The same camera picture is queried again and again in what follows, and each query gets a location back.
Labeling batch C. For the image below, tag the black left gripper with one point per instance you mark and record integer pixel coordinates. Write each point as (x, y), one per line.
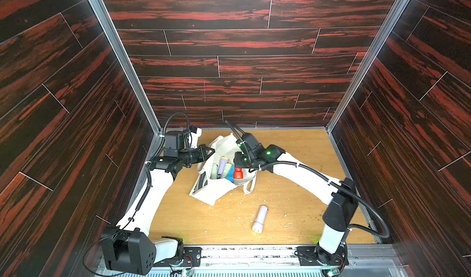
(200, 151)

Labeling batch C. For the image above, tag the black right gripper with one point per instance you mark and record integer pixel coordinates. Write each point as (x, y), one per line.
(239, 159)

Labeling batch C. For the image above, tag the red flashlight front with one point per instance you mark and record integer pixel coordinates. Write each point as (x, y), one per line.
(238, 174)

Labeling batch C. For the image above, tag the pale green flashlight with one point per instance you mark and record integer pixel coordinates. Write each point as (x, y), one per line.
(226, 170)
(214, 172)

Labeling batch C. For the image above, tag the white printed tote bag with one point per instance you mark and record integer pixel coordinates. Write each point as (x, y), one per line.
(209, 191)

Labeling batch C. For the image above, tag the lavender white flashlight front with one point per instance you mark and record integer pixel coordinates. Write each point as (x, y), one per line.
(258, 225)

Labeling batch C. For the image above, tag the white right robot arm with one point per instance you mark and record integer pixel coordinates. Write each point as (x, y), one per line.
(338, 195)

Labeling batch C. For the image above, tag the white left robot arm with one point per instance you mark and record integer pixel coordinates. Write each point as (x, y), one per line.
(127, 247)

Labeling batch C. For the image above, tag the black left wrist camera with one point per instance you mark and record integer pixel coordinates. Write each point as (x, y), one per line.
(178, 140)

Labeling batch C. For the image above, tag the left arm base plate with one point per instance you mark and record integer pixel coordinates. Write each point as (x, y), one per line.
(189, 256)

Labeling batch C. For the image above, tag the aluminium front rail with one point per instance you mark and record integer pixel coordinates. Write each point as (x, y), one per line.
(370, 260)

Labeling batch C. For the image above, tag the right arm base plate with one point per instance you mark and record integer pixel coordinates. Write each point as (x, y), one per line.
(316, 256)

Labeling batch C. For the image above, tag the aluminium corner post left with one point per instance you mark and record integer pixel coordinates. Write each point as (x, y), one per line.
(110, 31)

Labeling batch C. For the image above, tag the aluminium corner post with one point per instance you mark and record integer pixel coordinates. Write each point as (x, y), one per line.
(110, 31)
(385, 30)

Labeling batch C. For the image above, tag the aluminium corner post right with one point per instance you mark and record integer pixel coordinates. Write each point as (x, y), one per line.
(385, 30)

